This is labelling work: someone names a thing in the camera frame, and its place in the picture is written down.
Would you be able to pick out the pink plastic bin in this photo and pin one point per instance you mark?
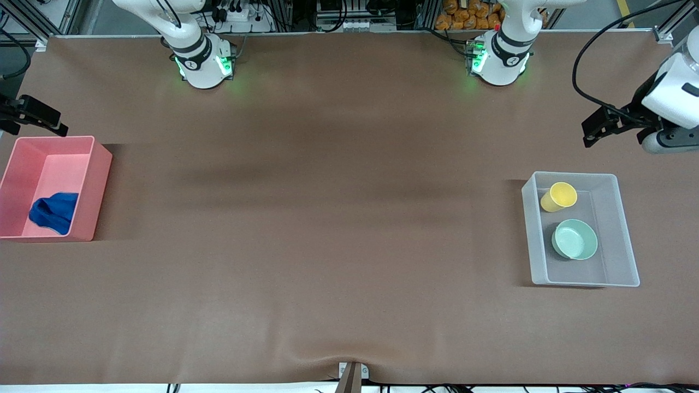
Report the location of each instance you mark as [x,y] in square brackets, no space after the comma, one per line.
[60,169]

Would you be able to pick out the mint green bowl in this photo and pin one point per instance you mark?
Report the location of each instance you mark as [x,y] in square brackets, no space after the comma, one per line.
[573,240]

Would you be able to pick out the aluminium frame post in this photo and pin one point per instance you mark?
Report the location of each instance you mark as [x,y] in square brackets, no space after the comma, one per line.
[664,36]
[41,45]

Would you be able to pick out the large table cover mat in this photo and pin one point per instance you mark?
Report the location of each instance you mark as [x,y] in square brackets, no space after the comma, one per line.
[327,164]

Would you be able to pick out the metal table edge clamp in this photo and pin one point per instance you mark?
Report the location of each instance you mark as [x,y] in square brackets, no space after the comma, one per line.
[352,376]

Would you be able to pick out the yellow plastic cup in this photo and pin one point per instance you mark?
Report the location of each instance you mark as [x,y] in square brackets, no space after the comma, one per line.
[560,197]

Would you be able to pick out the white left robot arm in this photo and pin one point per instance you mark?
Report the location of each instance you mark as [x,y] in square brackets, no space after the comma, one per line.
[499,68]

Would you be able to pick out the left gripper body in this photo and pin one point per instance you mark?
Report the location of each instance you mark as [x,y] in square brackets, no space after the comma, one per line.
[637,107]

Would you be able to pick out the white power strip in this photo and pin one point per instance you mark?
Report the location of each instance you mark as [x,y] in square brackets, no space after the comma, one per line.
[240,16]

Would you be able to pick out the orange snack pile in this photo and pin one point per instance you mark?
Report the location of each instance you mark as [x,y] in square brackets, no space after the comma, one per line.
[469,16]

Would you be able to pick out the clear plastic bin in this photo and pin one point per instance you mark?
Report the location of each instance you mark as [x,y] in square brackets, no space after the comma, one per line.
[617,262]

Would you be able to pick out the blue microfibre cloth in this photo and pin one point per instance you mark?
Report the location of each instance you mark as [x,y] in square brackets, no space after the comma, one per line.
[54,213]

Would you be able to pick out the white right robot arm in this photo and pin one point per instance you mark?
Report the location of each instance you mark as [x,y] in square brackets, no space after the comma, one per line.
[202,71]

